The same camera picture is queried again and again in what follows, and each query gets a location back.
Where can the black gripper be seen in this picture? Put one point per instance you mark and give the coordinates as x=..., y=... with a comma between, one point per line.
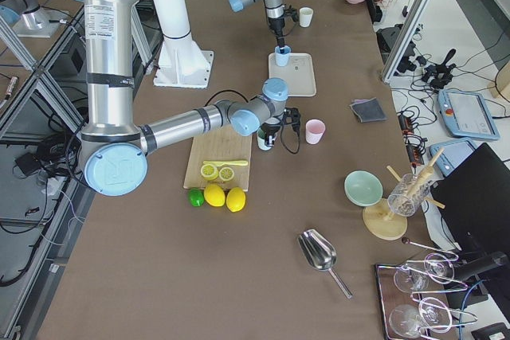
x=271, y=130
x=277, y=28

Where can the green cup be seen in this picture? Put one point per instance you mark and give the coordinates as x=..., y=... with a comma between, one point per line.
x=261, y=133

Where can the light blue cup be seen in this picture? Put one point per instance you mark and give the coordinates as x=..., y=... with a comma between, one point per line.
x=282, y=55

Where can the cream rabbit tray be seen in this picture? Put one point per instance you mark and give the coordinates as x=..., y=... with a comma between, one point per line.
x=298, y=73

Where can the mirror glass tray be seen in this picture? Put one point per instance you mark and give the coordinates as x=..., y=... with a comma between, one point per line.
x=391, y=297

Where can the cream white cup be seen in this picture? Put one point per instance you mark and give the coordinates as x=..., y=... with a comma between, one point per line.
x=305, y=16

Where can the wooden cutting board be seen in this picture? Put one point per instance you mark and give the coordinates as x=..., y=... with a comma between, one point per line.
x=221, y=144

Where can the pink cup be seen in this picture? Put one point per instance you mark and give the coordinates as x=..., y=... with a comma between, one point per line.
x=314, y=131

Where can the yellow plastic knife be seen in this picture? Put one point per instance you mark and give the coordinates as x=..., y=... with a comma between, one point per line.
x=227, y=163

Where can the lemon slice near knife tip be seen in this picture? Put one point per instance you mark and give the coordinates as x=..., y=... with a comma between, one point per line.
x=209, y=171

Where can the whole lemon outer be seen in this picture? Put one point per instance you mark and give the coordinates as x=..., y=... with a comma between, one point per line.
x=235, y=200

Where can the whole lemon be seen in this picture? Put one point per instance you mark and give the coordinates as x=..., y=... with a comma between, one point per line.
x=214, y=195
x=235, y=200

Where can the whole lemon middle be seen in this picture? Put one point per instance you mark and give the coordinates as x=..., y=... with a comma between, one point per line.
x=214, y=195

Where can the green lime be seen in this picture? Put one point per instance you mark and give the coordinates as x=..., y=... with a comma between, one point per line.
x=196, y=197

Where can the grey folded cloth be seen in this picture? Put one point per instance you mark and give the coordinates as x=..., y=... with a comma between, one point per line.
x=370, y=111

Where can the green bowl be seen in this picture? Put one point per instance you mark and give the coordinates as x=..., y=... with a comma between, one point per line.
x=363, y=188

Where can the metal ice scoop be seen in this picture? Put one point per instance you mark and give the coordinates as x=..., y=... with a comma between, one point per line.
x=321, y=255

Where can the wooden cup stand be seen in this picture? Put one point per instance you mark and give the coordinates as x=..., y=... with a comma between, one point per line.
x=386, y=225

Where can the clear glass mug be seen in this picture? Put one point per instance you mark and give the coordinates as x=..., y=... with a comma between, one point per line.
x=404, y=203

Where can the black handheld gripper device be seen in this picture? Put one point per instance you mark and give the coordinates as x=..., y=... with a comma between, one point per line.
x=439, y=75

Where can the blue teach pendant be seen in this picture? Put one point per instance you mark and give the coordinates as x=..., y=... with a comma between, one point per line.
x=454, y=153
x=466, y=114

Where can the wine glass upper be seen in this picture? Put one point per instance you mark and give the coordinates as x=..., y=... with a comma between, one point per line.
x=414, y=275

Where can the wine glass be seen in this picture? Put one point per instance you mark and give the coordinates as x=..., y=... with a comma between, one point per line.
x=414, y=275
x=431, y=316

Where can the black laptop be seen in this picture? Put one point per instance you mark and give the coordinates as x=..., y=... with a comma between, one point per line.
x=476, y=198

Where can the wine glass lower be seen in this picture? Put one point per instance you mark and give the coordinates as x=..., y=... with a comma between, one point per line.
x=431, y=316

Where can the lemon slice near handle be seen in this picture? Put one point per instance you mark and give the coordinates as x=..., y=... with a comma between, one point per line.
x=226, y=174

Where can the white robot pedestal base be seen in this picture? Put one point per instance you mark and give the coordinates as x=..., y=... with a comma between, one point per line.
x=181, y=62

